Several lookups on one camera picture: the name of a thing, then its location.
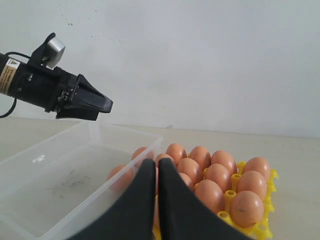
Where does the yellow plastic egg tray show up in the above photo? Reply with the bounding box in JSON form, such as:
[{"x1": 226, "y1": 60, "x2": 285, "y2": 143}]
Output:
[{"x1": 154, "y1": 157, "x2": 278, "y2": 240}]

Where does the brown egg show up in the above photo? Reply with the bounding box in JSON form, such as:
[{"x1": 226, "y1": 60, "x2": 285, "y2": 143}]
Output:
[
  {"x1": 165, "y1": 143, "x2": 188, "y2": 165},
  {"x1": 188, "y1": 145, "x2": 211, "y2": 171},
  {"x1": 179, "y1": 172, "x2": 195, "y2": 192},
  {"x1": 107, "y1": 164, "x2": 134, "y2": 193},
  {"x1": 155, "y1": 166, "x2": 159, "y2": 196},
  {"x1": 229, "y1": 190, "x2": 264, "y2": 228},
  {"x1": 154, "y1": 153, "x2": 175, "y2": 167},
  {"x1": 210, "y1": 150, "x2": 238, "y2": 175},
  {"x1": 204, "y1": 163, "x2": 232, "y2": 193},
  {"x1": 236, "y1": 170, "x2": 268, "y2": 200},
  {"x1": 153, "y1": 196, "x2": 160, "y2": 229},
  {"x1": 177, "y1": 158, "x2": 203, "y2": 184},
  {"x1": 194, "y1": 179, "x2": 225, "y2": 214},
  {"x1": 131, "y1": 146, "x2": 155, "y2": 169},
  {"x1": 242, "y1": 156, "x2": 271, "y2": 181}
]

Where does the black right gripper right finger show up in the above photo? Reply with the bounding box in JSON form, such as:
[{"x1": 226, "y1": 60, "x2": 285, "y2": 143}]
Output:
[{"x1": 158, "y1": 159, "x2": 250, "y2": 240}]

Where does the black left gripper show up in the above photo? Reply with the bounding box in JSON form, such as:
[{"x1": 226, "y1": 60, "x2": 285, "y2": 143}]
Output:
[{"x1": 14, "y1": 63, "x2": 113, "y2": 121}]

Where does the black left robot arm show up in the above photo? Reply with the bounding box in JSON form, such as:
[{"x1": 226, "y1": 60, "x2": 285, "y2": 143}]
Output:
[{"x1": 0, "y1": 53, "x2": 113, "y2": 121}]

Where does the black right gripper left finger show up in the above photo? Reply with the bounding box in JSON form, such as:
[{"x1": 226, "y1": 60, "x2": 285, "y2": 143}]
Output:
[{"x1": 69, "y1": 159, "x2": 156, "y2": 240}]

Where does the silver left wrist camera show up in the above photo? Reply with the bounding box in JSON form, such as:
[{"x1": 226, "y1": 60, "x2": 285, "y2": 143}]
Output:
[{"x1": 29, "y1": 32, "x2": 66, "y2": 69}]

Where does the clear plastic box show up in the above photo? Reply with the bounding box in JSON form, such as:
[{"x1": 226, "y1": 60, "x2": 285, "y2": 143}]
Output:
[{"x1": 0, "y1": 121, "x2": 163, "y2": 240}]

